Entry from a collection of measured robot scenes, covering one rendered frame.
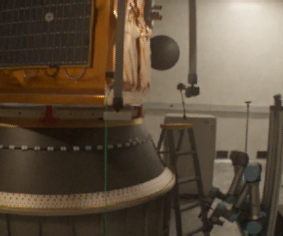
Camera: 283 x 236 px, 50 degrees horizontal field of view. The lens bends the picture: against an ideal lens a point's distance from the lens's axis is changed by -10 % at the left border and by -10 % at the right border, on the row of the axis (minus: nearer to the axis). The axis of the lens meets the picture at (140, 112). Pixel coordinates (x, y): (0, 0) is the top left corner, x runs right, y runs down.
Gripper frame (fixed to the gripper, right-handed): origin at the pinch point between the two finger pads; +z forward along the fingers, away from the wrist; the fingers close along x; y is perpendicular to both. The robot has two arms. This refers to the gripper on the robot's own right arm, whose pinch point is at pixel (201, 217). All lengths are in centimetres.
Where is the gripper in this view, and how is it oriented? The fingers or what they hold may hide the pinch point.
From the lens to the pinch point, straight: 304.9
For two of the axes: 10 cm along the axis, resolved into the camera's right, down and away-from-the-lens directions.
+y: 9.1, 4.2, -0.2
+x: -0.2, 0.9, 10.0
